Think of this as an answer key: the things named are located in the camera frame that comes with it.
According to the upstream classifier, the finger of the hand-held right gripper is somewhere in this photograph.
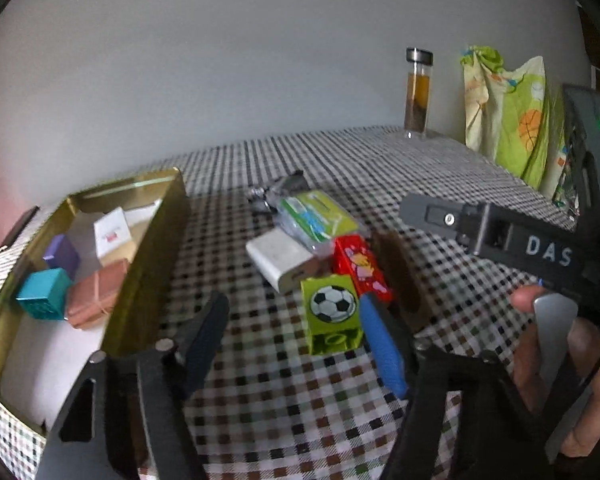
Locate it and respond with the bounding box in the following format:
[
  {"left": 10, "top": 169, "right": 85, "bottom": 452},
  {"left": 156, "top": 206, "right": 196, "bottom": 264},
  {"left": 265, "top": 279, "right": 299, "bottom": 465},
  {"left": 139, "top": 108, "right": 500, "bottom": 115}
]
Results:
[{"left": 399, "top": 193, "right": 483, "bottom": 256}]

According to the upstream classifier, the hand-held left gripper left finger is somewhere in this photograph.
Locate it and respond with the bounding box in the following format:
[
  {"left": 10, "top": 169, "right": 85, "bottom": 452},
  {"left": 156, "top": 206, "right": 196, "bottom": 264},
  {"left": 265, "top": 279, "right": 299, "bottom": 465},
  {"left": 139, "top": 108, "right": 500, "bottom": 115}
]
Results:
[{"left": 34, "top": 291, "right": 231, "bottom": 480}]

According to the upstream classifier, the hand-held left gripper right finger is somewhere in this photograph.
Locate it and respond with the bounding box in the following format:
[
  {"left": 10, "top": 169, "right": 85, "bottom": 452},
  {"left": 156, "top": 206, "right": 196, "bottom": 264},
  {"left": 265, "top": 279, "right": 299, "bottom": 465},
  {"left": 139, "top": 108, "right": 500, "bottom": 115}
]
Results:
[{"left": 359, "top": 294, "right": 556, "bottom": 480}]

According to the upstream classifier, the green soccer ball toy block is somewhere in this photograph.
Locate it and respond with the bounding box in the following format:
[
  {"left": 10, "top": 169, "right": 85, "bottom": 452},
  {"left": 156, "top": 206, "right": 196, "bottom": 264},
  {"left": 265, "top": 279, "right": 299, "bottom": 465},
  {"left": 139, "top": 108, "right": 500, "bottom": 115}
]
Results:
[{"left": 300, "top": 274, "right": 365, "bottom": 357}]

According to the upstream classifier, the green dental floss pick box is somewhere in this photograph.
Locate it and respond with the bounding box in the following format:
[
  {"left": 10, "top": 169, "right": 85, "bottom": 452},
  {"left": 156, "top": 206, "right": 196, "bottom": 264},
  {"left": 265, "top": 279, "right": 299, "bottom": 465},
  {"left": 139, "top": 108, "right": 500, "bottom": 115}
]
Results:
[{"left": 277, "top": 191, "right": 361, "bottom": 257}]

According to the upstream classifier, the brown paper box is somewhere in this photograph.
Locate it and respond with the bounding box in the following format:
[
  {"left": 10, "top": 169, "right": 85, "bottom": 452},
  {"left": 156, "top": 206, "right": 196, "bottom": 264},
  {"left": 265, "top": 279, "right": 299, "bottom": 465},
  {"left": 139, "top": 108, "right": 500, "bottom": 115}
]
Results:
[{"left": 64, "top": 258, "right": 132, "bottom": 332}]

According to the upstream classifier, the white box with patterned side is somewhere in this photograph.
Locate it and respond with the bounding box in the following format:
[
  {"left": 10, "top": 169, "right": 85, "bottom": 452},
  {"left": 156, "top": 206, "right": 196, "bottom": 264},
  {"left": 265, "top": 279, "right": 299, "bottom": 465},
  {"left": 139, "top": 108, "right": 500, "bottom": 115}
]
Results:
[{"left": 92, "top": 208, "right": 133, "bottom": 267}]

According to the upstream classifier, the silver packet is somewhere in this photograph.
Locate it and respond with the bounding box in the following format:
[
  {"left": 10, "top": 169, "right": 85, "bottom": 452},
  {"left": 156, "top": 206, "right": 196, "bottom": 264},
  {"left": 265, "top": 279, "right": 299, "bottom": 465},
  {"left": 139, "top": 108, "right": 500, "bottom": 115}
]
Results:
[{"left": 247, "top": 170, "right": 308, "bottom": 213}]

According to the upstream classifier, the purple toy block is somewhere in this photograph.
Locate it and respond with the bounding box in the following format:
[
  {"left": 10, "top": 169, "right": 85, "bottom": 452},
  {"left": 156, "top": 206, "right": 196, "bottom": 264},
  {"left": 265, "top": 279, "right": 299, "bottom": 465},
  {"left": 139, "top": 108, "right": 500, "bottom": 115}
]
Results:
[{"left": 42, "top": 234, "right": 81, "bottom": 281}]

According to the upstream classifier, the teal toy block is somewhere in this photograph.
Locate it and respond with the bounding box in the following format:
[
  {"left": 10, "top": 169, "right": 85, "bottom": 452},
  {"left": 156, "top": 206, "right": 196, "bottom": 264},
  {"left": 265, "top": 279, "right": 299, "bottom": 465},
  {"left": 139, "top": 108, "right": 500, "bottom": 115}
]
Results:
[{"left": 15, "top": 267, "right": 73, "bottom": 322}]

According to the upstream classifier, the gold tin box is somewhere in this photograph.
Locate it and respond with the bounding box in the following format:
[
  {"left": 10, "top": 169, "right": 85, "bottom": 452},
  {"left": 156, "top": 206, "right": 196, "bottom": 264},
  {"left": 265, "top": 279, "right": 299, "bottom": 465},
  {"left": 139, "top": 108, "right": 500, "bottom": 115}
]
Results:
[{"left": 0, "top": 168, "right": 191, "bottom": 476}]

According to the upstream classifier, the person's right hand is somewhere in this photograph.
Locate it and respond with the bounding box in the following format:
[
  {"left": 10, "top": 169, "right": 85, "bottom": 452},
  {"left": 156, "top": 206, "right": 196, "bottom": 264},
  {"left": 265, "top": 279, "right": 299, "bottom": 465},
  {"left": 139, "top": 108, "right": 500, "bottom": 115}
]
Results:
[{"left": 510, "top": 284, "right": 600, "bottom": 458}]

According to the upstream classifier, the dark brown wooden piece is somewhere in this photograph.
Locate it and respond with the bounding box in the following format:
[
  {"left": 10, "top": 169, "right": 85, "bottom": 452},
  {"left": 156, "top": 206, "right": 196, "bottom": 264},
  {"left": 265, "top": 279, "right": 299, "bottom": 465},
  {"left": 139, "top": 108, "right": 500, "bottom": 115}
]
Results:
[{"left": 372, "top": 230, "right": 428, "bottom": 333}]

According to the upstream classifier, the red toy block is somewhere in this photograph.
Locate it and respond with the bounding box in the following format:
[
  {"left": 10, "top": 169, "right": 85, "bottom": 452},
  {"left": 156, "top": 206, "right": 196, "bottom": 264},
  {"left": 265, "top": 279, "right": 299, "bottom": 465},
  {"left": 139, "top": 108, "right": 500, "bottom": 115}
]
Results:
[{"left": 333, "top": 234, "right": 395, "bottom": 306}]

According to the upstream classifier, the white power bank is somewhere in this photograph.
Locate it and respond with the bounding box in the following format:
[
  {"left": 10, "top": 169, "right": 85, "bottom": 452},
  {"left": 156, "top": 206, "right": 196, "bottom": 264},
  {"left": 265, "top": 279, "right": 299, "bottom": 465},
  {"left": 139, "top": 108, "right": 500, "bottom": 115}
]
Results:
[{"left": 245, "top": 230, "right": 331, "bottom": 296}]

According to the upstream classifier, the checkered tablecloth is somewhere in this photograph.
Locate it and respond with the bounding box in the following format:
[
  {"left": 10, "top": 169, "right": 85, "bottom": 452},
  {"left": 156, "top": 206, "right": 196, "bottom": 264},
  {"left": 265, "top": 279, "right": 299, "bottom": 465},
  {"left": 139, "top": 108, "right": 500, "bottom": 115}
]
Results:
[{"left": 0, "top": 125, "right": 581, "bottom": 480}]

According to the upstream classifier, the glass tea bottle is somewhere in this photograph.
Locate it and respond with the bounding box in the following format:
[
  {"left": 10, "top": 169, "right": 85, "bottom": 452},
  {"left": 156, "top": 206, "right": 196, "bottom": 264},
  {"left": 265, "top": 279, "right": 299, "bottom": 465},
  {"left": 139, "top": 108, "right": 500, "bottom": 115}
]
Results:
[{"left": 404, "top": 47, "right": 435, "bottom": 140}]

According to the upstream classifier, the green yellow printed cloth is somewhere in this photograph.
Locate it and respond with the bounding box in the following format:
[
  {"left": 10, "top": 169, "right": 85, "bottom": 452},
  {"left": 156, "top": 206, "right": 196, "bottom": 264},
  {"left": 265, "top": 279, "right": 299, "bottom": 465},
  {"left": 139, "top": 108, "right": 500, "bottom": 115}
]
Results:
[{"left": 460, "top": 45, "right": 581, "bottom": 216}]

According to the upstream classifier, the black phone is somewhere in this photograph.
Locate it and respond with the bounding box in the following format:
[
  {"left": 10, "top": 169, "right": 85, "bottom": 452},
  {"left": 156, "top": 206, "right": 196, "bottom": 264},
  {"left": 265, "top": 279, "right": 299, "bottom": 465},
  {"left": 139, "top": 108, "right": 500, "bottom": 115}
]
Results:
[{"left": 0, "top": 206, "right": 40, "bottom": 253}]

